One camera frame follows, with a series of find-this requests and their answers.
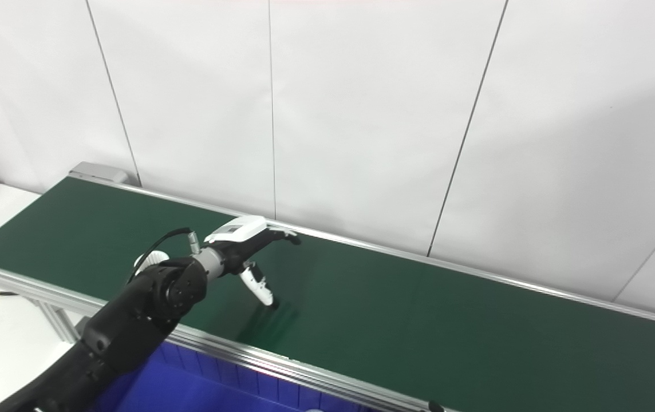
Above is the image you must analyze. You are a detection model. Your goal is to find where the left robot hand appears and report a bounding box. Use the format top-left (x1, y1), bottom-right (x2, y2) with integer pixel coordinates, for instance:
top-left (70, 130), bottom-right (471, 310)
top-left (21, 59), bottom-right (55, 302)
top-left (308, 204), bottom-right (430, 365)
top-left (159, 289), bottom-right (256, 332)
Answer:
top-left (204, 216), bottom-right (301, 310)

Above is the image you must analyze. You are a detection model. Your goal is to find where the white toothed ring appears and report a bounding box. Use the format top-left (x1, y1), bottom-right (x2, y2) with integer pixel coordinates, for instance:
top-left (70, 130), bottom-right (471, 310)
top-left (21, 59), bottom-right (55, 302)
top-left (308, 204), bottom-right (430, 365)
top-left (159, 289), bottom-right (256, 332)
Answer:
top-left (133, 252), bottom-right (169, 278)

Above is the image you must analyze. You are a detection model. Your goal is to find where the green conveyor belt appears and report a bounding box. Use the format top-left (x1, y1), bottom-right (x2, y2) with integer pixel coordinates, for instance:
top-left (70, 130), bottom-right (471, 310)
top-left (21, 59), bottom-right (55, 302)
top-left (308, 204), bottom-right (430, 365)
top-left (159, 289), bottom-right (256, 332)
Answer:
top-left (0, 176), bottom-right (655, 412)
top-left (0, 162), bottom-right (655, 412)

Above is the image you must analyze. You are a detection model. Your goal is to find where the grey conveyor end housing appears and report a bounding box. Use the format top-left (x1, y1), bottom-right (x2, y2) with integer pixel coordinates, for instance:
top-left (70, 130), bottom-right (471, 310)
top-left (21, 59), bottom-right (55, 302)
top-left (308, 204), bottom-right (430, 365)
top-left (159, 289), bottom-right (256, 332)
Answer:
top-left (69, 162), bottom-right (129, 185)

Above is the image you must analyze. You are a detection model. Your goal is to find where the blue bin with white rings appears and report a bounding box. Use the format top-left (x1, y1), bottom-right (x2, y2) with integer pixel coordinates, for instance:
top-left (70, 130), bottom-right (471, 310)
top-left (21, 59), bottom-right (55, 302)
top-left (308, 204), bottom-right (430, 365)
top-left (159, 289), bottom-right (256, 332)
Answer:
top-left (92, 342), bottom-right (374, 412)

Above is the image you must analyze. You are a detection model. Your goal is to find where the aluminium conveyor leg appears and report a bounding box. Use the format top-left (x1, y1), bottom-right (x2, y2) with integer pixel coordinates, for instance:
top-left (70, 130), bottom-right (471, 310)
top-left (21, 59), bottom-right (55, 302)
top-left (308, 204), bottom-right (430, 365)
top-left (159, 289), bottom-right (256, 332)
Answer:
top-left (35, 300), bottom-right (85, 344)

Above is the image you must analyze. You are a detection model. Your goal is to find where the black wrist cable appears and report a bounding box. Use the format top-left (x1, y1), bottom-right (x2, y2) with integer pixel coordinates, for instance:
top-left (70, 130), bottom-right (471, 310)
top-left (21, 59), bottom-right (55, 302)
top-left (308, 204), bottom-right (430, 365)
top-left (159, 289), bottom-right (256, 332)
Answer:
top-left (127, 228), bottom-right (199, 284)

